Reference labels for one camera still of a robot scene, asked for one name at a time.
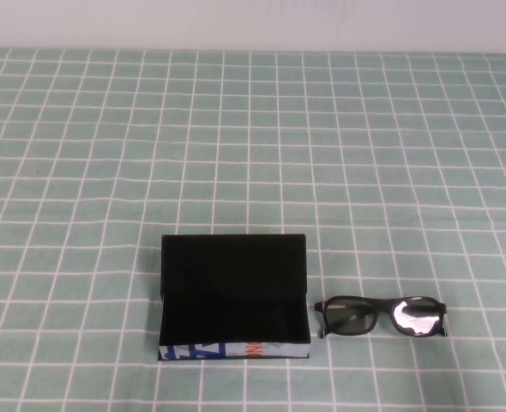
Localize black glasses case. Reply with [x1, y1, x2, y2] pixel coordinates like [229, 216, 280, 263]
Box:
[156, 233, 312, 361]

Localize black frame glasses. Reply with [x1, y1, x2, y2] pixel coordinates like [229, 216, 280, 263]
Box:
[313, 294, 449, 339]

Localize green white checked tablecloth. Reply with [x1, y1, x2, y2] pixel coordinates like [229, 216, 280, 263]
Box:
[0, 45, 506, 412]

